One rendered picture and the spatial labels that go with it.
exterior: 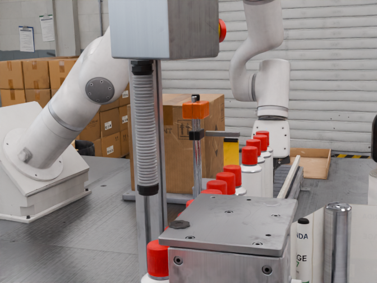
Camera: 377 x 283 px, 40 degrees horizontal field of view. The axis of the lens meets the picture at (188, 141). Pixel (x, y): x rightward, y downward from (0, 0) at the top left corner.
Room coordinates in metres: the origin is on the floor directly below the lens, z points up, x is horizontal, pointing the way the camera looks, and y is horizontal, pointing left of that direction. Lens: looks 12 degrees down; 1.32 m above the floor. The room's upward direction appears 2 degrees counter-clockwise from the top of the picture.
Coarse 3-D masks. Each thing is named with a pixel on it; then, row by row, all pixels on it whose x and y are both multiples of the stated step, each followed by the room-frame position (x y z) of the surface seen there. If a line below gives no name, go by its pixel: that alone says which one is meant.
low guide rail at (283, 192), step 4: (296, 156) 1.68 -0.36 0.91; (296, 160) 1.62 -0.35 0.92; (296, 164) 1.57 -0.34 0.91; (292, 168) 1.52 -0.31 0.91; (296, 168) 1.57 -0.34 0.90; (292, 172) 1.47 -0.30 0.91; (288, 176) 1.43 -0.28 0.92; (292, 176) 1.47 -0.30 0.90; (288, 180) 1.39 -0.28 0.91; (284, 184) 1.35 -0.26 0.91; (288, 184) 1.38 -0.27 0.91; (284, 188) 1.32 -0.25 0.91; (280, 192) 1.28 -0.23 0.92; (284, 192) 1.30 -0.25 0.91; (280, 196) 1.25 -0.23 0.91; (284, 196) 1.30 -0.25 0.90
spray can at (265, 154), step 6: (258, 138) 1.17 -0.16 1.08; (264, 138) 1.17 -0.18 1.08; (264, 144) 1.17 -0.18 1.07; (264, 150) 1.17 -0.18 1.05; (264, 156) 1.16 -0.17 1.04; (270, 156) 1.17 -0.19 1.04; (270, 162) 1.18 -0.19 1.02; (270, 168) 1.18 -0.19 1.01; (270, 174) 1.18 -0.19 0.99; (270, 180) 1.18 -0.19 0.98; (270, 186) 1.18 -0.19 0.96; (270, 192) 1.18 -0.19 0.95
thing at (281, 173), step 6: (282, 168) 1.65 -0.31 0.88; (288, 168) 1.65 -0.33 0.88; (276, 174) 1.59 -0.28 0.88; (282, 174) 1.58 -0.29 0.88; (276, 180) 1.52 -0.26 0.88; (282, 180) 1.51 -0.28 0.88; (294, 180) 1.58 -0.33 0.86; (276, 186) 1.45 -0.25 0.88; (276, 192) 1.40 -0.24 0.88; (288, 192) 1.39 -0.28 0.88
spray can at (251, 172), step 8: (248, 152) 1.05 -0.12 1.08; (256, 152) 1.05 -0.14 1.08; (248, 160) 1.05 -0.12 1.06; (256, 160) 1.05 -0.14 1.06; (248, 168) 1.04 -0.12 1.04; (256, 168) 1.04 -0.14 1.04; (248, 176) 1.04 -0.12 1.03; (256, 176) 1.04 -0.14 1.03; (248, 184) 1.04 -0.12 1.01; (256, 184) 1.04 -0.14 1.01; (248, 192) 1.04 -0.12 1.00; (256, 192) 1.04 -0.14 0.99
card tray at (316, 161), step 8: (296, 152) 2.00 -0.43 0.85; (304, 152) 1.99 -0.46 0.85; (312, 152) 1.98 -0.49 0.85; (320, 152) 1.98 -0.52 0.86; (328, 152) 1.97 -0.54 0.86; (304, 160) 1.94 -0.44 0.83; (312, 160) 1.94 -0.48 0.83; (320, 160) 1.93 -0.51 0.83; (328, 160) 1.79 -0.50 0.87; (304, 168) 1.82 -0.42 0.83; (312, 168) 1.81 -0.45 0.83; (320, 168) 1.81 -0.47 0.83; (328, 168) 1.78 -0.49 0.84; (304, 176) 1.71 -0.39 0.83; (312, 176) 1.71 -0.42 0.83; (320, 176) 1.71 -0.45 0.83
